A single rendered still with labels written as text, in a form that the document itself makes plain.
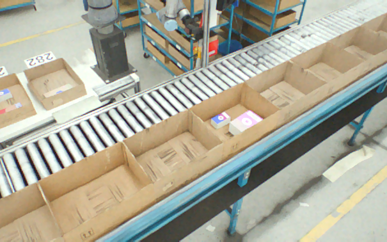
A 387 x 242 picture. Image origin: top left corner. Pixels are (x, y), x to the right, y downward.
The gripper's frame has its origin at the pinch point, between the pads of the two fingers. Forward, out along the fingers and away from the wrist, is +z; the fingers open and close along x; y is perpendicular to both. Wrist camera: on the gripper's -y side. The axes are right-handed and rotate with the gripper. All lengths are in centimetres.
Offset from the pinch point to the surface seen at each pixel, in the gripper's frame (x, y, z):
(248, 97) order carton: 18, -37, 61
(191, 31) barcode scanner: 11.2, -12.5, -1.7
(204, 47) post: 2.1, -1.8, 8.7
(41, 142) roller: 126, 11, 21
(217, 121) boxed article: 43, -34, 64
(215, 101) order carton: 39, -37, 54
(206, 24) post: 1.2, -18.0, -0.3
